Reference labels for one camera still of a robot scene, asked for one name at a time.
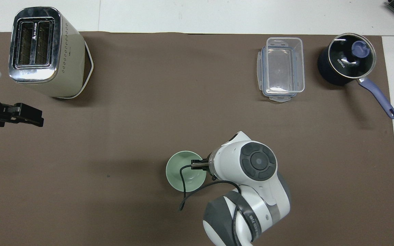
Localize green bowl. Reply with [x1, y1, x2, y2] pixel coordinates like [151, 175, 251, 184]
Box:
[166, 151, 207, 193]

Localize cream and chrome toaster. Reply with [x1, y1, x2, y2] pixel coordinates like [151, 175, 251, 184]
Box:
[9, 6, 94, 100]

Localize clear plastic container lid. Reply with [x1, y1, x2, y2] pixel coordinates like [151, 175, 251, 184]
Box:
[257, 46, 301, 103]

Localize clear plastic container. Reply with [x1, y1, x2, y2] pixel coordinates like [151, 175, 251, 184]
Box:
[265, 37, 305, 94]

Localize dark blue saucepan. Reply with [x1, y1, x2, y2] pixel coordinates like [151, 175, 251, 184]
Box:
[317, 33, 394, 120]

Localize glass pot lid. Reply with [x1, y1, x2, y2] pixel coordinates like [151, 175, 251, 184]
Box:
[328, 33, 377, 80]

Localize black cable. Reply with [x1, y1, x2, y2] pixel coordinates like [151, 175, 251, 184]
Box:
[178, 159, 254, 246]

